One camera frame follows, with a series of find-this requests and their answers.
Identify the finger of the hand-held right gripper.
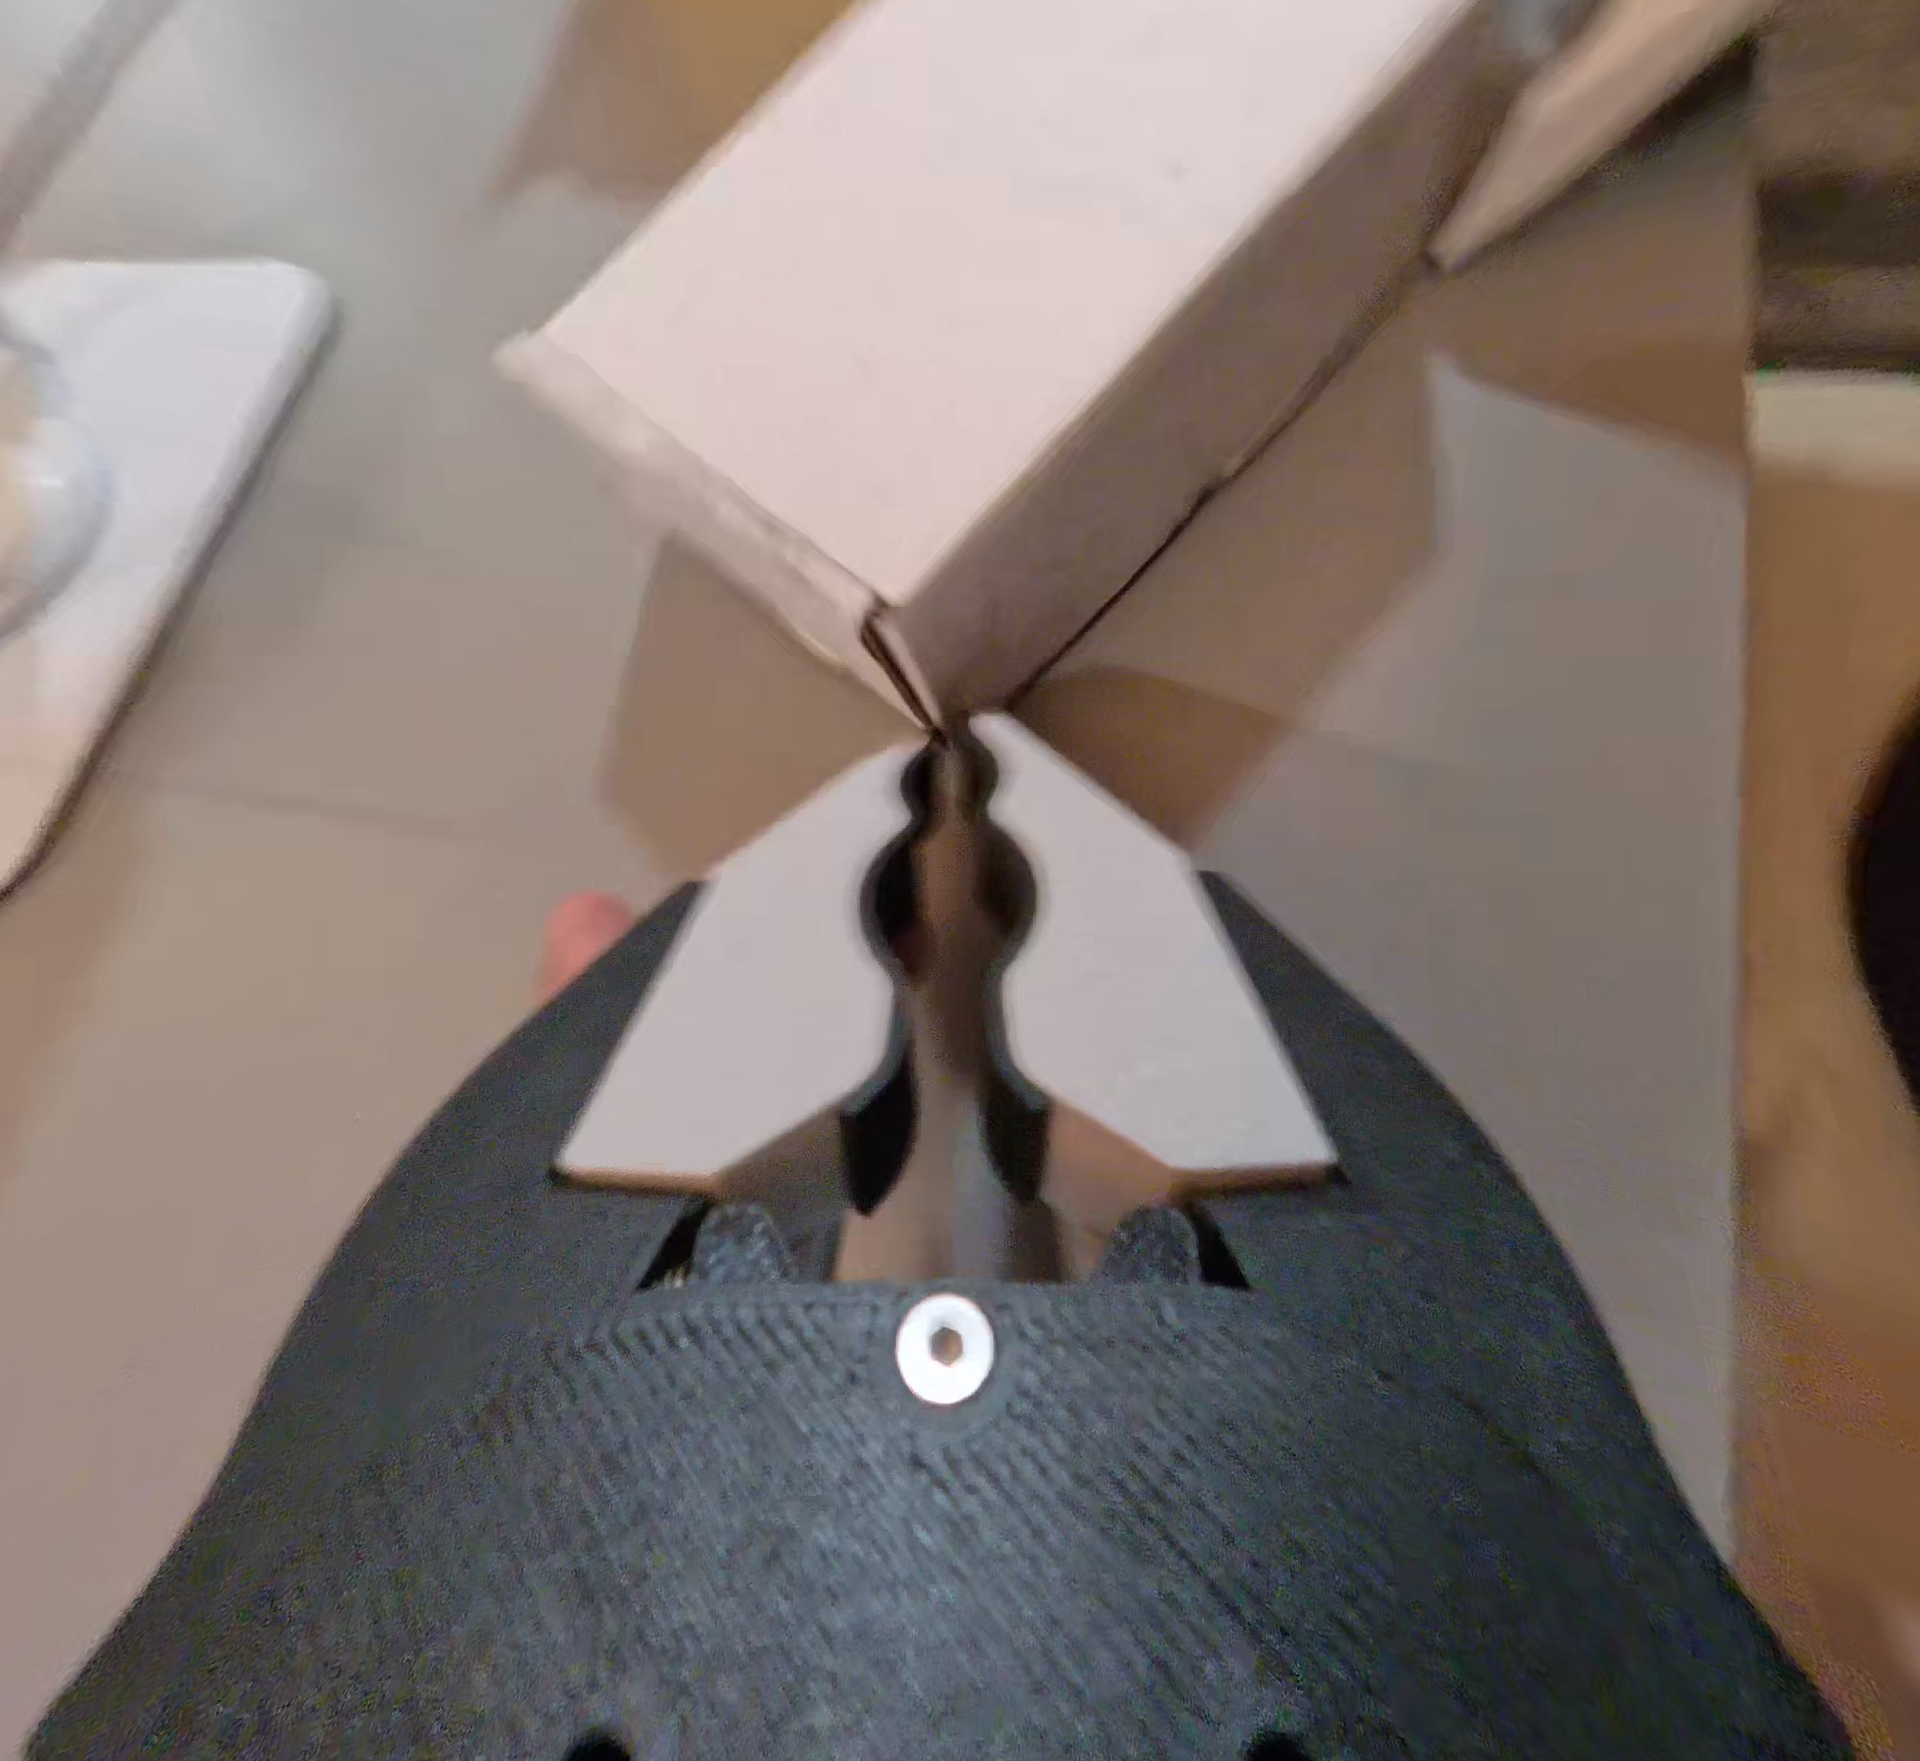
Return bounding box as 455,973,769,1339
1433,0,1904,272

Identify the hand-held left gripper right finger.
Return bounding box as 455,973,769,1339
960,717,1340,1204

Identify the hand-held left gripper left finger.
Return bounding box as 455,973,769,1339
554,741,941,1215

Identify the grey desk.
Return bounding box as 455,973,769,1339
0,0,1757,1643

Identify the person's left hand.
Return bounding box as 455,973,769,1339
537,891,635,1005

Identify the person's black sweater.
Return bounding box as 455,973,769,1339
1849,738,1920,1125

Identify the white cardboard mailer box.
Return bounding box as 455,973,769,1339
494,0,1507,743

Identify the white document stand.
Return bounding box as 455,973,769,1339
0,258,337,894

